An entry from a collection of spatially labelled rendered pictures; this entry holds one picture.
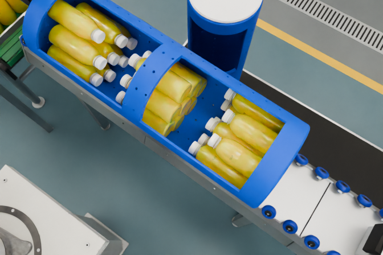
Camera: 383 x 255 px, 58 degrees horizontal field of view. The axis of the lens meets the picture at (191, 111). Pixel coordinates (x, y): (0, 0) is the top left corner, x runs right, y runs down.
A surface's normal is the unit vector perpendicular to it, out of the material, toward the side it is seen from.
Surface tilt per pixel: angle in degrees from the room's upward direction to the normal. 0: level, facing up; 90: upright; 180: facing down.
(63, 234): 2
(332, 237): 0
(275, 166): 20
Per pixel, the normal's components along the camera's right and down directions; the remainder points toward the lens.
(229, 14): 0.00, -0.36
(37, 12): -0.25, 0.01
